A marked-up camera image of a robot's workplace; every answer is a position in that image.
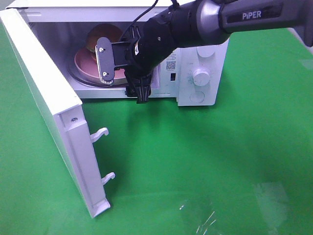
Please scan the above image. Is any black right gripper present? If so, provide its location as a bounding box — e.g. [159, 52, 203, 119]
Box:
[124, 24, 176, 104]

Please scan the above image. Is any pink round plate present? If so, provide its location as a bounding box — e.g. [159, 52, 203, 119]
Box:
[74, 47, 127, 86]

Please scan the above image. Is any round door release button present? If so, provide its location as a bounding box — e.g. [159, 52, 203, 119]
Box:
[189, 91, 205, 103]

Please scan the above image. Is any burger with cheese and tomato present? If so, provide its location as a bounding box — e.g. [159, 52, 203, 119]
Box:
[86, 23, 122, 61]

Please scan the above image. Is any white timer knob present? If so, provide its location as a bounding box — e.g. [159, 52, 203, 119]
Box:
[193, 68, 211, 87]

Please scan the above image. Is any white microwave door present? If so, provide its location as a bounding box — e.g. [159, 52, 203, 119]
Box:
[0, 8, 115, 218]

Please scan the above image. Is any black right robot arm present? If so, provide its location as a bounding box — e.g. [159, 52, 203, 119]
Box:
[125, 0, 313, 103]

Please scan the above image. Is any white microwave oven body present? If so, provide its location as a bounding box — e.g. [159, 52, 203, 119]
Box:
[0, 0, 228, 112]

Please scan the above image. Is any upper white power knob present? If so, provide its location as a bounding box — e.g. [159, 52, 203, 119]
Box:
[196, 46, 216, 58]

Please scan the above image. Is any green table cloth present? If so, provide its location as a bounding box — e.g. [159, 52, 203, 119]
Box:
[0, 29, 313, 235]

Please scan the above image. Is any clear tape front patch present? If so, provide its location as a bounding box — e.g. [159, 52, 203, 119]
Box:
[178, 196, 222, 235]

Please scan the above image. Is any clear tape patch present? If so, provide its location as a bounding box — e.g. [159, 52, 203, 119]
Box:
[253, 181, 289, 229]
[178, 196, 222, 235]
[299, 59, 313, 70]

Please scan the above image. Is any clear tape far patch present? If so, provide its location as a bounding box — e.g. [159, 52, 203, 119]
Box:
[299, 59, 313, 70]

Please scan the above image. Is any clear tape right patch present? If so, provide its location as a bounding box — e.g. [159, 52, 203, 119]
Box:
[253, 181, 289, 229]

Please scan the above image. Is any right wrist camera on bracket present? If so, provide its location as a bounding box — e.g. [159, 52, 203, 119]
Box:
[95, 37, 131, 86]

